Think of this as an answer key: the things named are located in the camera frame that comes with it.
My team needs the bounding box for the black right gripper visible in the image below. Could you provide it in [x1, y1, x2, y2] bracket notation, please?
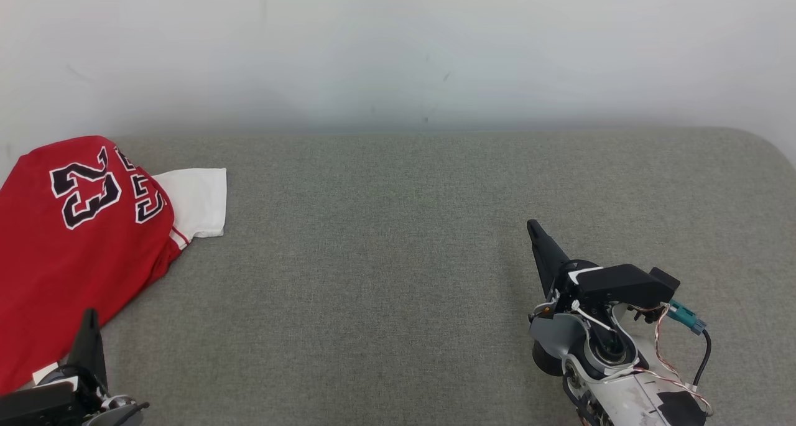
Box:
[527, 220, 661, 318]

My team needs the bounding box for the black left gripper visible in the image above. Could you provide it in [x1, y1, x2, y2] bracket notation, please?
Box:
[0, 309, 108, 426]

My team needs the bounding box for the red jersey number 23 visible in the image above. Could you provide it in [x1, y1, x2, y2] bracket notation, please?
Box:
[0, 135, 228, 397]

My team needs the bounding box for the grey fabric sofa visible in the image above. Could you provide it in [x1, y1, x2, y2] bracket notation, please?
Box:
[0, 126, 796, 426]

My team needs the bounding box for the right camera cable teal plug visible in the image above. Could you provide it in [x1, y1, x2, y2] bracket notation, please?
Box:
[669, 299, 713, 389]

